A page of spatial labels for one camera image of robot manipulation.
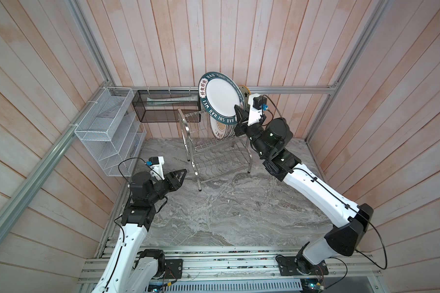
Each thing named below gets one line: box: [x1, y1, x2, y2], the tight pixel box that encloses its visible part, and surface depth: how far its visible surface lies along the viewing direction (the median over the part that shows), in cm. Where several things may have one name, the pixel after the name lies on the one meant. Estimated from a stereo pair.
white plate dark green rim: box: [198, 71, 246, 124], surface depth 63 cm
